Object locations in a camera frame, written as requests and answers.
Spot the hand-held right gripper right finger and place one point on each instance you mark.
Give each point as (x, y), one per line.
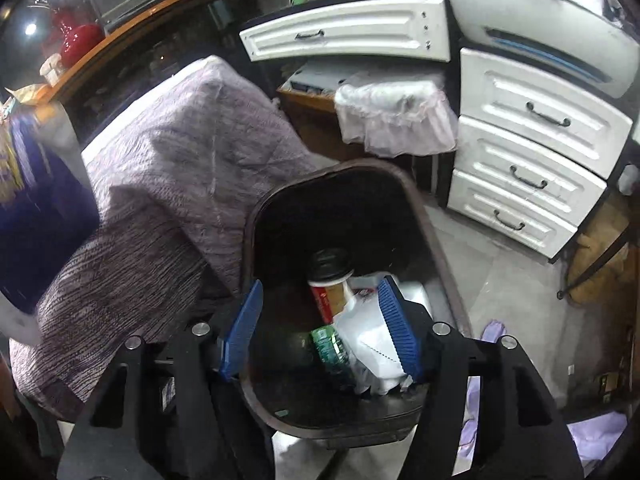
(397, 332)

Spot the green drink carton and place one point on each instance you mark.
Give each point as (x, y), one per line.
(329, 347)

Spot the medium white cabinet drawer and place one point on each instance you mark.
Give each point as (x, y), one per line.
(525, 175)

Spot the red paper cup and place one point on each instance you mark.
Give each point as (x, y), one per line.
(327, 290)

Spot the small white cabinet drawer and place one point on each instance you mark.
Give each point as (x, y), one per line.
(510, 220)

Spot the person's blue shirt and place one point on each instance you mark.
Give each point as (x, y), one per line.
(40, 210)

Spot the large white cabinet drawer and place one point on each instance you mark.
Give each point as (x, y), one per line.
(540, 105)

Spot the lilac cloth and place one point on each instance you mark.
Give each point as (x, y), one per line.
(600, 435)

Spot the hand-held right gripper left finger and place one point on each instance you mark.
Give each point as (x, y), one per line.
(245, 330)

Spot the white printer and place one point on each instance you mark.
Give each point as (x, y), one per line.
(540, 15)

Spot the wide white drawer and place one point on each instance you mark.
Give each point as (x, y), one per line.
(350, 30)

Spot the red vase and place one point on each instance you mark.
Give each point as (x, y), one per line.
(80, 42)

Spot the wooden counter shelf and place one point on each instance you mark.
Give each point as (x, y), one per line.
(150, 15)

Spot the dark brown trash bin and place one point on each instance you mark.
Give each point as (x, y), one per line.
(300, 210)

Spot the white plastic bag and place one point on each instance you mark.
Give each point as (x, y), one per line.
(367, 340)
(395, 115)

